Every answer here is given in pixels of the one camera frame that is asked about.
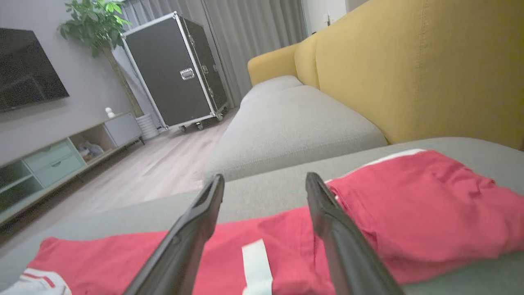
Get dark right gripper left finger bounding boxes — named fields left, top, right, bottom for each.
left=122, top=174, right=225, bottom=295

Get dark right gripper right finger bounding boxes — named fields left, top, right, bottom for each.
left=305, top=172, right=404, bottom=295

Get red Bulls 23 jersey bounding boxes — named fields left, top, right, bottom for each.
left=0, top=205, right=340, bottom=295

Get red shorts with white trim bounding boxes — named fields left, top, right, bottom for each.
left=325, top=150, right=524, bottom=285

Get large grey sofa seat cushion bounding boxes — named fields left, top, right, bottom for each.
left=0, top=137, right=524, bottom=295

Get white ribbed plant pot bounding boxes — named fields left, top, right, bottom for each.
left=136, top=113, right=160, bottom=141

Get white items in cabinet shelf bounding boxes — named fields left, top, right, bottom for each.
left=78, top=141, right=105, bottom=161

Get grey sofa back cushion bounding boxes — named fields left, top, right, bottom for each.
left=203, top=85, right=387, bottom=181

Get long low TV cabinet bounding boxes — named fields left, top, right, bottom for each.
left=0, top=113, right=145, bottom=226

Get black flight case silver edges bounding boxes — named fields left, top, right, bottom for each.
left=122, top=11, right=228, bottom=132

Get small grey sofa seat cushion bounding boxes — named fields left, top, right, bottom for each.
left=240, top=75, right=303, bottom=107

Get yellow sofa end backrest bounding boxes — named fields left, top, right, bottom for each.
left=248, top=43, right=299, bottom=86

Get black flat screen television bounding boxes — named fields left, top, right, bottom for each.
left=0, top=28, right=69, bottom=112

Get green leafy indoor plant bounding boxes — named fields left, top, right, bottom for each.
left=57, top=0, right=145, bottom=118

